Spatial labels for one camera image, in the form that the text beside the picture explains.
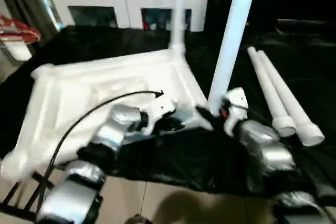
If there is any white plastic table leg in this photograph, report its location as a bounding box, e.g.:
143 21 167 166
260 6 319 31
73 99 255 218
256 50 326 147
246 47 298 137
170 0 187 55
207 0 260 115

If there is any white plastic table top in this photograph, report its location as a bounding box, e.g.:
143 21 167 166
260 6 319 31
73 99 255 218
0 48 214 183

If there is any black work mat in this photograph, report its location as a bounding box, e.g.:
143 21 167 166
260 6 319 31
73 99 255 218
0 25 336 204

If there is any black flat bar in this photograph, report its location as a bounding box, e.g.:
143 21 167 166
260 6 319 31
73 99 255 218
275 18 336 33

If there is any black folding table frame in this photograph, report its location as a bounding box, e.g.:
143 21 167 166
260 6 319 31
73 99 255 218
0 170 54 220

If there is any red cable bundle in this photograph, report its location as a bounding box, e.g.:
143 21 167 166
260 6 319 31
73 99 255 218
0 15 42 44

